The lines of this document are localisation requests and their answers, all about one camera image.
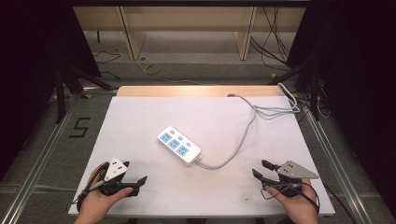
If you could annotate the person's left hand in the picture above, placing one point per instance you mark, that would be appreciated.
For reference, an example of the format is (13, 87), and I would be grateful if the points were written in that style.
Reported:
(93, 202)

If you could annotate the white table mat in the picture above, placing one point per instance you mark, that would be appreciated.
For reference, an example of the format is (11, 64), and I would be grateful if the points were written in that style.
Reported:
(140, 193)

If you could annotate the person's right hand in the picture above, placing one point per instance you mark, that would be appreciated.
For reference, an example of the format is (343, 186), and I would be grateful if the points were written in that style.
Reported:
(300, 207)

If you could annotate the aluminium floor rail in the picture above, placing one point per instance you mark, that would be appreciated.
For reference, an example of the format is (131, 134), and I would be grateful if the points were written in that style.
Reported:
(339, 161)
(37, 165)

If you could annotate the yellow tape roll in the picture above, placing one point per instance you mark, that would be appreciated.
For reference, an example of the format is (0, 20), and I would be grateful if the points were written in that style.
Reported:
(147, 69)

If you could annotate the black curtain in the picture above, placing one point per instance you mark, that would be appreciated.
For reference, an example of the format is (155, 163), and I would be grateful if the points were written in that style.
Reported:
(28, 62)
(361, 77)

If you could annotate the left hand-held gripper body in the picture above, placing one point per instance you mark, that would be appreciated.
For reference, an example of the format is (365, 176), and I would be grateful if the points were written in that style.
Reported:
(115, 170)

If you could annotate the white power strip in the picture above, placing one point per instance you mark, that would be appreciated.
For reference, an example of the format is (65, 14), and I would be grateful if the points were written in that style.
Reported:
(179, 145)

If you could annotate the light wooden shelf unit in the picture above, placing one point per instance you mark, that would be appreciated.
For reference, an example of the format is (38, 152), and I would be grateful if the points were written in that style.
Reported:
(193, 20)

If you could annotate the black metal stand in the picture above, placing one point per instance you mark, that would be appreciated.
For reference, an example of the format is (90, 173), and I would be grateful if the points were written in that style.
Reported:
(315, 93)
(59, 93)

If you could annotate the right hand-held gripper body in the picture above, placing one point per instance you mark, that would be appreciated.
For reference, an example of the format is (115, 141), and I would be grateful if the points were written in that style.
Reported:
(292, 174)

